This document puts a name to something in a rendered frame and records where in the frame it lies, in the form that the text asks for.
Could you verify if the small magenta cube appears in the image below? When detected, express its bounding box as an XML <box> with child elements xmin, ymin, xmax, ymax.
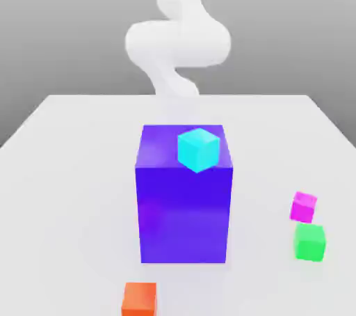
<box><xmin>289</xmin><ymin>191</ymin><xmax>318</xmax><ymax>224</ymax></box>

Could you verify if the small orange cube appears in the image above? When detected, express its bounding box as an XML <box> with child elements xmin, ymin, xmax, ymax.
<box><xmin>121</xmin><ymin>281</ymin><xmax>158</xmax><ymax>316</ymax></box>

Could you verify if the small cyan cube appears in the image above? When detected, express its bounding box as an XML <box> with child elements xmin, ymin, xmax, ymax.
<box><xmin>177</xmin><ymin>127</ymin><xmax>221</xmax><ymax>174</ymax></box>

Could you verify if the large purple box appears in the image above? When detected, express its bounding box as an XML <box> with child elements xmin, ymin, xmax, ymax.
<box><xmin>134</xmin><ymin>124</ymin><xmax>234</xmax><ymax>264</ymax></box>

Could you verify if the small green cube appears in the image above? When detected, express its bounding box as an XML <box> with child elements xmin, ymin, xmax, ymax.
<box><xmin>293</xmin><ymin>223</ymin><xmax>327</xmax><ymax>262</ymax></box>

